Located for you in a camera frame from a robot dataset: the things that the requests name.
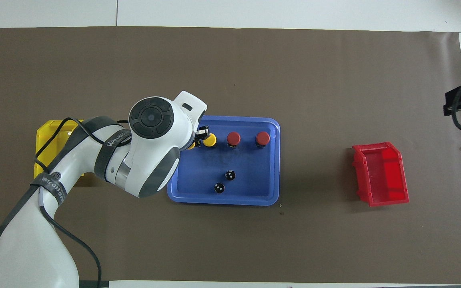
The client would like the blue plastic tray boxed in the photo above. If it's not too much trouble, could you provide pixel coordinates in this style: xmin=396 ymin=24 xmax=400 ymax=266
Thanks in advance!
xmin=167 ymin=115 xmax=281 ymax=206

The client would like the red plastic bin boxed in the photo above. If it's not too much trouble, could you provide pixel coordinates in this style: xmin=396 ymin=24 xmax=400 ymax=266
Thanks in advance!
xmin=352 ymin=142 xmax=409 ymax=207

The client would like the brown paper table mat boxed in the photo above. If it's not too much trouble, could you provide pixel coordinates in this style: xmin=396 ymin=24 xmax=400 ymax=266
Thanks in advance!
xmin=0 ymin=26 xmax=461 ymax=284

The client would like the yellow plastic bin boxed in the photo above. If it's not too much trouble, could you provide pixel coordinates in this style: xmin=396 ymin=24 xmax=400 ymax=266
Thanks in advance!
xmin=34 ymin=120 xmax=91 ymax=181

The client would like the black sleeved left arm cable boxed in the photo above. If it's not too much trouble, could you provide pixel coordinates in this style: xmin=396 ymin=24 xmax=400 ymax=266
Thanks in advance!
xmin=0 ymin=116 xmax=135 ymax=288

